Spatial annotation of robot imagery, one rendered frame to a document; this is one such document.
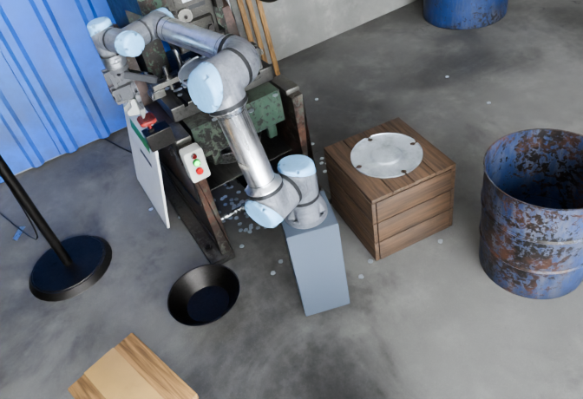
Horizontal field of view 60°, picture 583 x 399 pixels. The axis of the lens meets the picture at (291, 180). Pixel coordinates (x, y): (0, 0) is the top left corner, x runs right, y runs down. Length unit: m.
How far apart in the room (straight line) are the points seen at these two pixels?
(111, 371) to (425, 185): 1.27
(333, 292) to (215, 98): 0.95
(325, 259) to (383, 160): 0.50
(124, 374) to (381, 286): 1.00
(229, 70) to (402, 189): 0.90
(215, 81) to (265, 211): 0.41
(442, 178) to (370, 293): 0.53
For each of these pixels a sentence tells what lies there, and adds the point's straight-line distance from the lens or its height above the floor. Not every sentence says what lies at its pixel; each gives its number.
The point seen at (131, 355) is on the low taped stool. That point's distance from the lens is 1.72.
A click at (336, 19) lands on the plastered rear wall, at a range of 3.88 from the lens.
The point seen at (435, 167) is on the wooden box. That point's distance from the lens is 2.03.
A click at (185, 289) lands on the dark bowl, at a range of 2.20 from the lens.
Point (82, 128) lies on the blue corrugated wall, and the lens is 3.35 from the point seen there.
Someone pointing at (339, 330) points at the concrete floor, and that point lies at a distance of 1.97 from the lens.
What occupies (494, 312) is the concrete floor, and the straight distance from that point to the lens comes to 2.03.
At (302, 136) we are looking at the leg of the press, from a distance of 2.13.
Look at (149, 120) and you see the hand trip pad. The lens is 1.85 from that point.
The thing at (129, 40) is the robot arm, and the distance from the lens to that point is 1.60.
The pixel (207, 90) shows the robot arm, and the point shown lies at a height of 1.04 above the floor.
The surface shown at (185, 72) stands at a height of 0.78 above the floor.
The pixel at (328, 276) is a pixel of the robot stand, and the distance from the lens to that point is 1.86.
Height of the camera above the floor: 1.65
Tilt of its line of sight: 40 degrees down
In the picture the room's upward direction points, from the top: 12 degrees counter-clockwise
